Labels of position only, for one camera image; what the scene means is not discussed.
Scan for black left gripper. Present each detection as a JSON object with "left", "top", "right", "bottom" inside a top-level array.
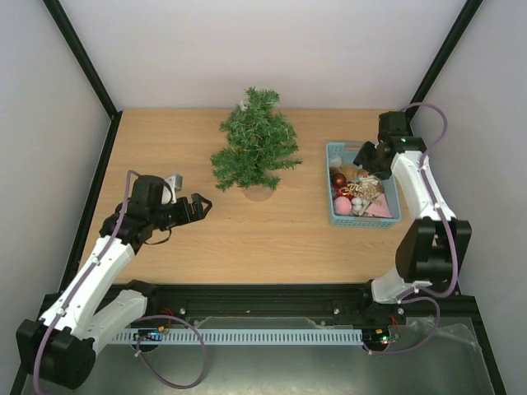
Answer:
[{"left": 151, "top": 193, "right": 212, "bottom": 230}]

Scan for light blue plastic basket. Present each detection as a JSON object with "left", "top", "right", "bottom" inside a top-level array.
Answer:
[{"left": 326, "top": 142, "right": 403, "bottom": 228}]

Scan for small green christmas tree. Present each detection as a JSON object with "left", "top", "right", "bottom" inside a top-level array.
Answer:
[{"left": 210, "top": 87, "right": 303, "bottom": 192}]

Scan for fairy light wire string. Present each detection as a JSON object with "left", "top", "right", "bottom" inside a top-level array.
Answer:
[{"left": 222, "top": 100, "right": 297, "bottom": 165}]

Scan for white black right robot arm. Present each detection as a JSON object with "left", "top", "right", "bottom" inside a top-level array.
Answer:
[{"left": 354, "top": 109, "right": 472, "bottom": 325}]

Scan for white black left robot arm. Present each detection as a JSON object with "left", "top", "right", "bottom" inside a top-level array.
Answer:
[{"left": 16, "top": 170, "right": 212, "bottom": 394}]

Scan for wooden tree base disc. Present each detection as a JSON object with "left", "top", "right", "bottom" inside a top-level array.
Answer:
[{"left": 242, "top": 185, "right": 274, "bottom": 202}]

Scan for gold glitter merry ornament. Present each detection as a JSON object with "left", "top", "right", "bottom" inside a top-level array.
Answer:
[{"left": 338, "top": 183, "right": 384, "bottom": 201}]

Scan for red bauble ornament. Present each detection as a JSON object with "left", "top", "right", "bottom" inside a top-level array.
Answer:
[{"left": 331, "top": 173, "right": 347, "bottom": 188}]

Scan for white pompom ornament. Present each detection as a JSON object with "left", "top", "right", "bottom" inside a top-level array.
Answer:
[{"left": 351, "top": 197, "right": 370, "bottom": 216}]

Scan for pink heart ornament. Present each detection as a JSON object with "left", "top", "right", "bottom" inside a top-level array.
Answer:
[{"left": 366, "top": 193, "right": 392, "bottom": 218}]

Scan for pink pompom ornament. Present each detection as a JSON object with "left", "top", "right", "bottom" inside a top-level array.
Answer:
[{"left": 333, "top": 196, "right": 352, "bottom": 216}]

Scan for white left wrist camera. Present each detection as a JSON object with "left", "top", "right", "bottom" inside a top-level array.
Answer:
[{"left": 161, "top": 174, "right": 183, "bottom": 205}]

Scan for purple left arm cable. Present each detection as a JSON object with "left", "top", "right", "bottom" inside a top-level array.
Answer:
[{"left": 32, "top": 169, "right": 207, "bottom": 394}]

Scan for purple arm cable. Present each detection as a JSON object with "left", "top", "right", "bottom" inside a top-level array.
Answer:
[
  {"left": 361, "top": 102, "right": 460, "bottom": 356},
  {"left": 32, "top": 169, "right": 207, "bottom": 394}
]

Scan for light blue cable duct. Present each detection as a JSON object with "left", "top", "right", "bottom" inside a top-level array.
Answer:
[{"left": 110, "top": 328, "right": 363, "bottom": 346}]

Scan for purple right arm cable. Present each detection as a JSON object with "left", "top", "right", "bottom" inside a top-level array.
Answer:
[{"left": 361, "top": 102, "right": 460, "bottom": 356}]

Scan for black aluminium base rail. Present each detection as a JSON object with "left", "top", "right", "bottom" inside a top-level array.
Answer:
[{"left": 40, "top": 282, "right": 478, "bottom": 326}]

